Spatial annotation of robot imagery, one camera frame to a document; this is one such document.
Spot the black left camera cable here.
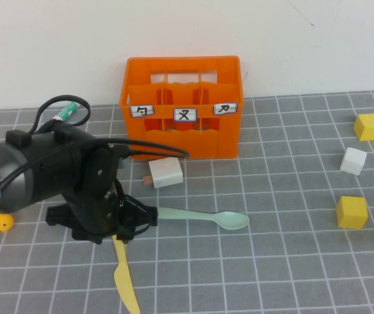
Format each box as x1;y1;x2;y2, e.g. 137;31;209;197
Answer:
0;139;190;272

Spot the mint green plastic spoon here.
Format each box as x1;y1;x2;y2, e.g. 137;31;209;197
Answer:
156;206;250;231

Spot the white label fork character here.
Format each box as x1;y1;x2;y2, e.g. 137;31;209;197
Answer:
173;107;198;122

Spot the yellow plastic knife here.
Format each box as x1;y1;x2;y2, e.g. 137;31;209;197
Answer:
112;178;141;314

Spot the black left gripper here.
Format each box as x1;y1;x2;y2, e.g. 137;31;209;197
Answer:
45;178;159;245

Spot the thin black cable loop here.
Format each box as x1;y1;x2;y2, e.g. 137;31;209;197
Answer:
31;94;92;135

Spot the yellow rubber duck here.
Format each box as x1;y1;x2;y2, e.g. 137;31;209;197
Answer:
0;211;14;233

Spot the white label knife character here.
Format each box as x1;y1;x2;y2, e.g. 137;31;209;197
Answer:
213;102;238;116

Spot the white power adapter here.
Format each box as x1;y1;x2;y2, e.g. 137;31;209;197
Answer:
141;158;184;190

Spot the grey checked tablecloth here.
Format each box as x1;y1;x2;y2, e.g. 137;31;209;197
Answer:
0;90;374;314

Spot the white cube block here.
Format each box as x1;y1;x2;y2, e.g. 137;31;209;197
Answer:
339;147;368;176

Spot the white green glue stick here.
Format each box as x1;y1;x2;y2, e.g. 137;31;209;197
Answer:
51;101;82;122

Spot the orange plastic cutlery crate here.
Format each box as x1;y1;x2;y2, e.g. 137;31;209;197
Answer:
119;55;245;161

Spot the white label spoon character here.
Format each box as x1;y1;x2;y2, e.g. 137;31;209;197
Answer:
130;104;155;118

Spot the yellow cube block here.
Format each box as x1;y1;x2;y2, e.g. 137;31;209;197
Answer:
352;113;374;142
335;196;369;229

